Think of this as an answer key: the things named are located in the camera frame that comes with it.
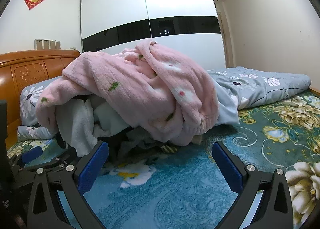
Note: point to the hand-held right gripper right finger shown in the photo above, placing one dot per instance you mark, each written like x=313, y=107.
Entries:
x=226, y=169

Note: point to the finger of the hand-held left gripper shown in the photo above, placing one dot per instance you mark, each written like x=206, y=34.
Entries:
x=31, y=154
x=62, y=156

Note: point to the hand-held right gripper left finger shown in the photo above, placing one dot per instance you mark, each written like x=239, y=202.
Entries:
x=92, y=169

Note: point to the pink fleece pajama garment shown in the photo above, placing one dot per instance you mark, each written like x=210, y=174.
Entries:
x=125, y=81

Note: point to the white fleece garment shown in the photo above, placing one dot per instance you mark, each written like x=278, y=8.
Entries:
x=75, y=124

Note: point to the grey daisy print pillow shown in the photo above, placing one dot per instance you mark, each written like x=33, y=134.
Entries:
x=28, y=99

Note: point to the teal floral blanket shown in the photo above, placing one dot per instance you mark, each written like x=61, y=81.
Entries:
x=175, y=181

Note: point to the pale grey garment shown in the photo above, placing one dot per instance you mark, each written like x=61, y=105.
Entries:
x=110, y=119

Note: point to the dark patterned garment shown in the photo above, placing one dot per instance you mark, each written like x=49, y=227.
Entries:
x=167, y=149

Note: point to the wooden headboard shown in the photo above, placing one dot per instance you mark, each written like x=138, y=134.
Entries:
x=30, y=68

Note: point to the grey daisy print quilt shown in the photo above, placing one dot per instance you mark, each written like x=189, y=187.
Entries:
x=262, y=86

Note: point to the grey box organizer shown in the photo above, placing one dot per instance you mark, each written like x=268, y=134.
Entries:
x=47, y=44

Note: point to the white and black wardrobe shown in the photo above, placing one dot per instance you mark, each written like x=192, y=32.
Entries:
x=175, y=6

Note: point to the wooden door frame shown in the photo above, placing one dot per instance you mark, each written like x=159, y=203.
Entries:
x=226, y=43

